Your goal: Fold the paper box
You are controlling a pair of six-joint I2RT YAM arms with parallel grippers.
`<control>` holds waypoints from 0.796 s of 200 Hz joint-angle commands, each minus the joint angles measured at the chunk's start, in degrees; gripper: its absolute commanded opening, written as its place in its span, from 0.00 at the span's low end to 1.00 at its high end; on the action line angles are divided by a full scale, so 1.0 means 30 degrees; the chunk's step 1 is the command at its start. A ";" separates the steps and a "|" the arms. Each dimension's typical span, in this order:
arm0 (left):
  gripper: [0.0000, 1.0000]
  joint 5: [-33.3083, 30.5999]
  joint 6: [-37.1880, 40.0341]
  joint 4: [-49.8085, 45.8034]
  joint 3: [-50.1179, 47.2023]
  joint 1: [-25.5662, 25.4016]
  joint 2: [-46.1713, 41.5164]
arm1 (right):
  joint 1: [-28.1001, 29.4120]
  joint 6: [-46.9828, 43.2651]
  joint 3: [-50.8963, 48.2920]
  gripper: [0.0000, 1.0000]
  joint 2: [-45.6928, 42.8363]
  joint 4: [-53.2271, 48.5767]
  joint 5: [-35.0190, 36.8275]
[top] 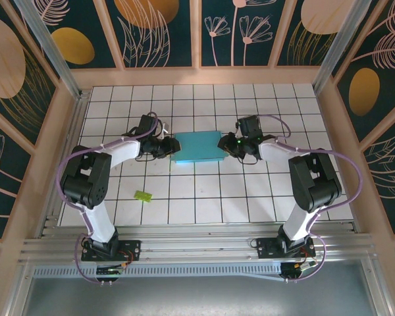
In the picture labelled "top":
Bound white and teal paper box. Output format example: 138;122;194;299
169;130;225;165

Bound left gripper thin black cable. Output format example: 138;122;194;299
134;153;159;163

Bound gripper thin black cable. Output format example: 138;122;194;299
134;153;159;163
239;154;263;166

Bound right gripper thin black cable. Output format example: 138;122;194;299
239;154;263;166

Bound aluminium side rail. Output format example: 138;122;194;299
39;90;92;238

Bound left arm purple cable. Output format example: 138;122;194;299
58;112;159;284

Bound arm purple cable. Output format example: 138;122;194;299
258;114;363;284
58;112;159;284

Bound aluminium mounting rail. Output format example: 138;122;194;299
18;223;381;264

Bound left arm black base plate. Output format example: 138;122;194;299
81;239;142;263

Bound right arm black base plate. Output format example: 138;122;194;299
255;236;316;261

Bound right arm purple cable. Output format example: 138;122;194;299
258;114;363;284

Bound grey slotted cable duct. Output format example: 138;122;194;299
32;261;284;280

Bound aluminium corner post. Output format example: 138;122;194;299
13;0;84;100
312;0;373;92

